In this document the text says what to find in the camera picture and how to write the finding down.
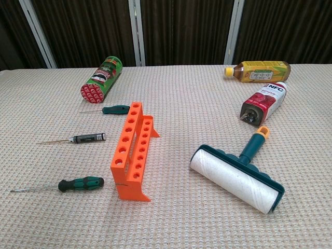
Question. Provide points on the yellow tea bottle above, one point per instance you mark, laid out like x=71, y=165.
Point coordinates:
x=259, y=71

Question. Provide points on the black metal precision screwdriver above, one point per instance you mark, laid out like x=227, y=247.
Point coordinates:
x=88, y=137

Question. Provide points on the orange tool holder rack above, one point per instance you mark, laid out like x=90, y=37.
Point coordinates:
x=124, y=145

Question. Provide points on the beige woven tablecloth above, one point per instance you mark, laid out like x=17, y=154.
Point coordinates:
x=181, y=103

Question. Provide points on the red NFC juice bottle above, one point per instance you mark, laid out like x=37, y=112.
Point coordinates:
x=262, y=103

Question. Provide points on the green Pringles chips can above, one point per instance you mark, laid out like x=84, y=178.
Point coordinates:
x=101, y=77

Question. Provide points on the teal lint roller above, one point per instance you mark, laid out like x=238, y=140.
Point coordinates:
x=233, y=179

